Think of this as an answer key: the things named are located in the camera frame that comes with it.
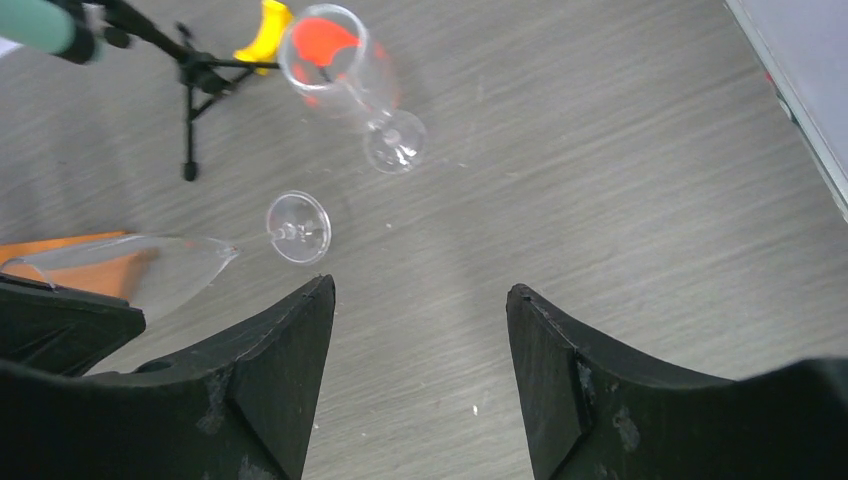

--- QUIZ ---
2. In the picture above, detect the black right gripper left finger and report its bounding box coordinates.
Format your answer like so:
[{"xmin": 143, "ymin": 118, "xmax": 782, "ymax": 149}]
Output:
[{"xmin": 1, "ymin": 275, "xmax": 336, "ymax": 479}]

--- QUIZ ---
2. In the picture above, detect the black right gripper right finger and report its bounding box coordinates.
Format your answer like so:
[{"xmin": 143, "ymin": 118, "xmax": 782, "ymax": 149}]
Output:
[{"xmin": 506, "ymin": 284, "xmax": 847, "ymax": 479}]

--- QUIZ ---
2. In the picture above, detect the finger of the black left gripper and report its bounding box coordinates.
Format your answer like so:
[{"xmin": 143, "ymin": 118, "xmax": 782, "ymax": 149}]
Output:
[{"xmin": 1, "ymin": 274, "xmax": 146, "ymax": 376}]

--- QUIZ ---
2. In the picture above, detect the clear tall flute glass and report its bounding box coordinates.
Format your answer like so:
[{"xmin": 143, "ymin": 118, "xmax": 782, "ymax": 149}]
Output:
[{"xmin": 0, "ymin": 190, "xmax": 333, "ymax": 326}]

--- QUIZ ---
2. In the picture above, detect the clear stemmed wine glass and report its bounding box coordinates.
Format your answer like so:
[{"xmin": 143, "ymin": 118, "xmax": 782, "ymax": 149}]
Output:
[{"xmin": 277, "ymin": 3, "xmax": 427, "ymax": 175}]

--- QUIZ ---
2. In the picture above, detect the orange wooden rack base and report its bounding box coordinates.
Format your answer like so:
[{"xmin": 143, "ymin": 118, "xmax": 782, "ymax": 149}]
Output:
[{"xmin": 1, "ymin": 231, "xmax": 160, "ymax": 302}]

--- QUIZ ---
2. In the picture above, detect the black tripod mic stand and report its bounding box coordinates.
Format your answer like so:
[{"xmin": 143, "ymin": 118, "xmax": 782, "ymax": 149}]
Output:
[{"xmin": 79, "ymin": 0, "xmax": 283, "ymax": 183}]

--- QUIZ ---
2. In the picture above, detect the mint green microphone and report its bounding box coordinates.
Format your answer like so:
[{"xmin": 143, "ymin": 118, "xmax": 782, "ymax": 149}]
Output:
[{"xmin": 1, "ymin": 0, "xmax": 100, "ymax": 65}]

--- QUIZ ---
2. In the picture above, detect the orange rectangular block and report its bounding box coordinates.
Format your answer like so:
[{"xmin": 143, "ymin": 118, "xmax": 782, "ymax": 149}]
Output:
[{"xmin": 278, "ymin": 4, "xmax": 397, "ymax": 118}]

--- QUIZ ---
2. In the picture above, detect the yellow curved block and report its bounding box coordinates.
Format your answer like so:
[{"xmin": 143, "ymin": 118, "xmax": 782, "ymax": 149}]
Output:
[{"xmin": 233, "ymin": 0, "xmax": 294, "ymax": 63}]

